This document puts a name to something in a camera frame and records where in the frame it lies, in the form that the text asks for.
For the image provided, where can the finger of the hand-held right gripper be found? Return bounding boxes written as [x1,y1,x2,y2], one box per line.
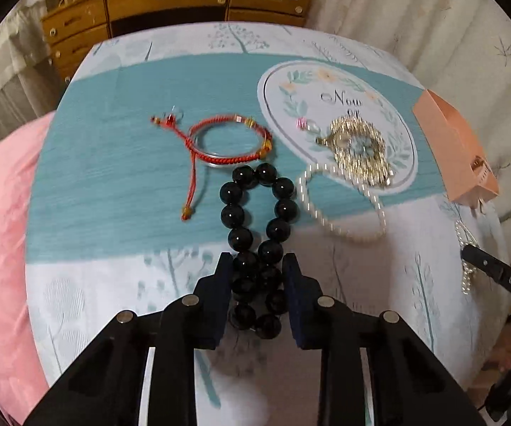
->
[461,244,511,309]

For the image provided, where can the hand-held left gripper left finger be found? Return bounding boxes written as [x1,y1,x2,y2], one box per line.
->
[24,252,234,426]

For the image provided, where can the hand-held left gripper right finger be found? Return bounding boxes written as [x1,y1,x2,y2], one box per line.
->
[282,253,487,426]

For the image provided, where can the pearl strand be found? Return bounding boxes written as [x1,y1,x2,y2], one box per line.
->
[454,219,480,296]

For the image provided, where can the black bead bracelet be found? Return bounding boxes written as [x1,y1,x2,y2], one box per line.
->
[219,163,301,340]

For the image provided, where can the pearl bracelet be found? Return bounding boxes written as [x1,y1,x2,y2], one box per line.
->
[297,163,387,244]

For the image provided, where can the red cord bracelet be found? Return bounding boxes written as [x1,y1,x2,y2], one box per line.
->
[150,114,274,223]

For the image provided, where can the pink jewelry box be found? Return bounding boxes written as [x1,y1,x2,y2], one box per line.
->
[412,89,501,209]

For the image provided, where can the silver bangle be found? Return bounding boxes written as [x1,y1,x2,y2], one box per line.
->
[191,124,265,168]

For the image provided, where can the gold beaded brooch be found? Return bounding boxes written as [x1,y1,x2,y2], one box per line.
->
[315,115,394,187]

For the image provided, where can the tree print tablecloth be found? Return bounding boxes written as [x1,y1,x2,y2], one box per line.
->
[25,21,511,426]

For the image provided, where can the lace covered cabinet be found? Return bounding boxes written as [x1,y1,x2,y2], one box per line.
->
[0,0,67,152]

